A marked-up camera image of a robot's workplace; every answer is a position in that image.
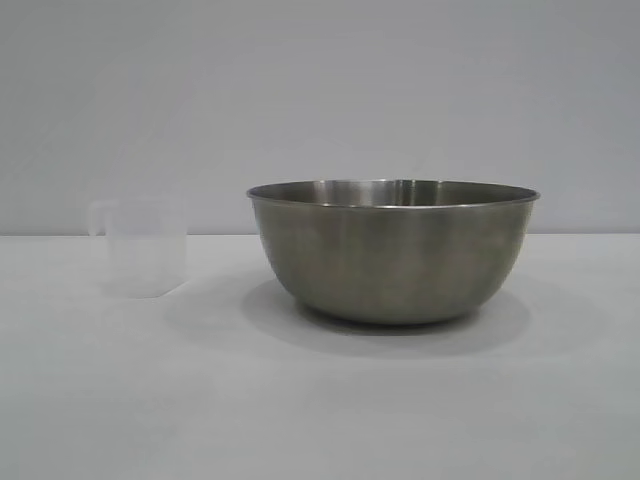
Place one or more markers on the clear plastic measuring cup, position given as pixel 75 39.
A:
pixel 145 250

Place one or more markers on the stainless steel mixing bowl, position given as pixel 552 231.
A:
pixel 392 250

